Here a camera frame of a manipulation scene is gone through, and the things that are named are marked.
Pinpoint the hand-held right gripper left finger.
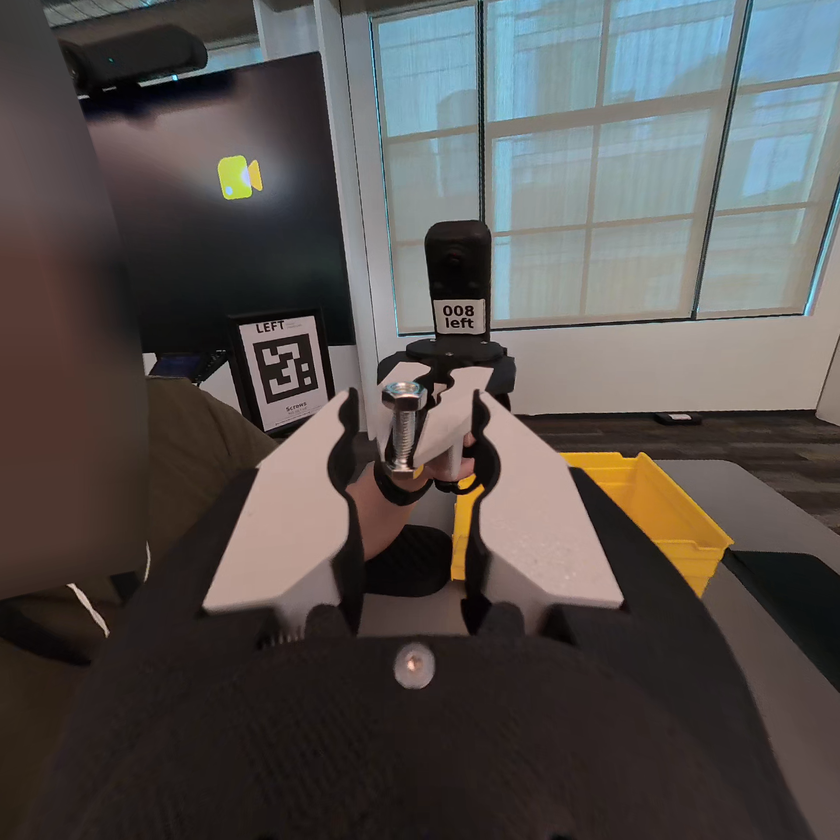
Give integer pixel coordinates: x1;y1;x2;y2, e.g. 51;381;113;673
202;387;365;639

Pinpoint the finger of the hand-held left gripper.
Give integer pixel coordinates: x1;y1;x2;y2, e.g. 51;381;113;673
365;364;431;460
419;366;496;480

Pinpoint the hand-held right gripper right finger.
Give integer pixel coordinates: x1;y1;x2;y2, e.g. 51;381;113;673
461;388;624;639

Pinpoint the steel hex bolt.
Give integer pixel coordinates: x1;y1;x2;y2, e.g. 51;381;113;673
384;387;424;478

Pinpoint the yellow plastic bin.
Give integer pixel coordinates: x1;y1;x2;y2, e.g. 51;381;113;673
451;451;734;597

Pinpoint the person's left forearm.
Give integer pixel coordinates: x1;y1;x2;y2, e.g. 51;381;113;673
360;524;404;563

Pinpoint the person's left hand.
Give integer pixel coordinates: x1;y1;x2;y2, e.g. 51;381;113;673
346;467;414;527

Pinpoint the olive green shirt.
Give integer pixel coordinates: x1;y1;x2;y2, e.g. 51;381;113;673
0;377;280;821

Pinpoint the framed black-white marker sign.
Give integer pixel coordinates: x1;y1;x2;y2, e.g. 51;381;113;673
226;308;337;435

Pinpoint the white framed window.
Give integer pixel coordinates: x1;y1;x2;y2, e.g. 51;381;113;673
367;0;840;336

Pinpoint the dark laptop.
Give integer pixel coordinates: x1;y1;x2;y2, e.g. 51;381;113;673
150;352;227;385

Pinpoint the large black screen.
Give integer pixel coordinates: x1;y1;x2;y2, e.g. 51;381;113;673
79;52;358;355

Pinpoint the black flat mat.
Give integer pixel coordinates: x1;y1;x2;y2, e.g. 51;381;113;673
725;550;840;693

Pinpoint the black video bar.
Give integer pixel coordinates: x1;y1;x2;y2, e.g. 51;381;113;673
58;25;210;93

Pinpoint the white thin cable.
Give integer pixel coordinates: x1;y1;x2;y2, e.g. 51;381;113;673
66;581;111;639

